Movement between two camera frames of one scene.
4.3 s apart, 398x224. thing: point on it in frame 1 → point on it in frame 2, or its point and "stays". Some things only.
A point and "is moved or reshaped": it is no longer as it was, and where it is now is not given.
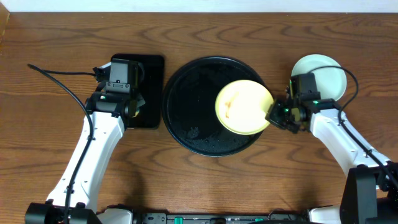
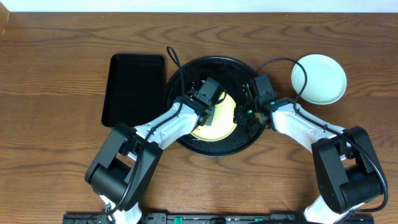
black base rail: (221, 218) stays
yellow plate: (241, 106) is moved or reshaped
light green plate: (330, 76) stays
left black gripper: (137, 101) → (208, 116)
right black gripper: (272, 116) → (240, 119)
